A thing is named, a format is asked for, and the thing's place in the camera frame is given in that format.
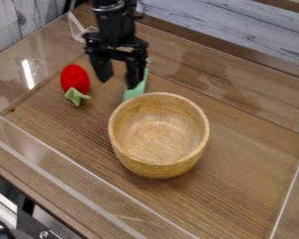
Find clear acrylic tray walls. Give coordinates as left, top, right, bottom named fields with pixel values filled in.
left=0, top=9, right=299, bottom=239

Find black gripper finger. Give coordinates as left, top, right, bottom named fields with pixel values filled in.
left=87, top=50, right=113, bottom=83
left=124, top=52, right=147, bottom=90

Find black cable bottom left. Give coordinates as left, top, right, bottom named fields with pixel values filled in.
left=0, top=218, right=13, bottom=239

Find red plush fruit green stem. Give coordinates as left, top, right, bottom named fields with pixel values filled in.
left=60, top=64, right=91, bottom=106

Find green rectangular block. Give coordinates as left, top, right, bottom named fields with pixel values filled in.
left=121, top=69, right=149, bottom=101

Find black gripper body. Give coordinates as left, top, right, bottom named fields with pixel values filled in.
left=84, top=0, right=148, bottom=63

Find black metal table bracket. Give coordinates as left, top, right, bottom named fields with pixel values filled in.
left=16, top=197, right=76, bottom=239

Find wooden bowl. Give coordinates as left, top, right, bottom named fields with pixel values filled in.
left=108, top=92, right=211, bottom=179

